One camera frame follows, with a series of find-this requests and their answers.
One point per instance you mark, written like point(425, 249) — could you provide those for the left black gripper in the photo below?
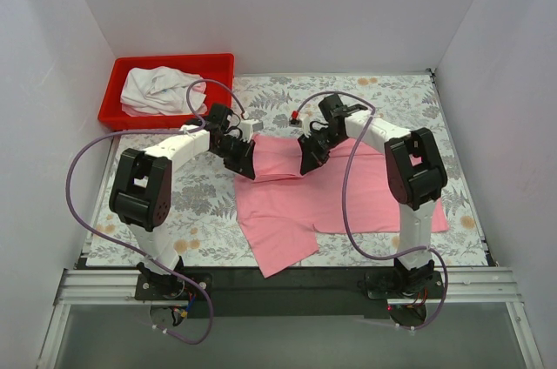
point(235, 150)

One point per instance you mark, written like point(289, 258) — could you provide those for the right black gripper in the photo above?
point(318, 145)

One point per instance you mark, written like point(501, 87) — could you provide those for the pink t shirt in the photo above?
point(281, 212)

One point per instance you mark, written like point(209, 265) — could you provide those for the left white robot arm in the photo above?
point(142, 187)

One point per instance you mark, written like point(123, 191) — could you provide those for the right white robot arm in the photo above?
point(415, 172)

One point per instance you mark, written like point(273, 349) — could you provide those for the floral table mat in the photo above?
point(203, 221)

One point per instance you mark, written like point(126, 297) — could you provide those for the red plastic bin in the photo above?
point(219, 67)

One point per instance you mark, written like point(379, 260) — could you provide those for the white t shirt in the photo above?
point(155, 92)

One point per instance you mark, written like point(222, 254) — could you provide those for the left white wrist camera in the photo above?
point(250, 127)

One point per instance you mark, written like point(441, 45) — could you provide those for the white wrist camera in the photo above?
point(250, 127)
point(300, 121)

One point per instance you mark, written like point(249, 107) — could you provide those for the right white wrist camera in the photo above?
point(300, 121)

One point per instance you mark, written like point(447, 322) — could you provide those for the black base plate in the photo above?
point(310, 291)

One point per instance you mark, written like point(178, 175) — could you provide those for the aluminium frame rail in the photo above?
point(97, 287)

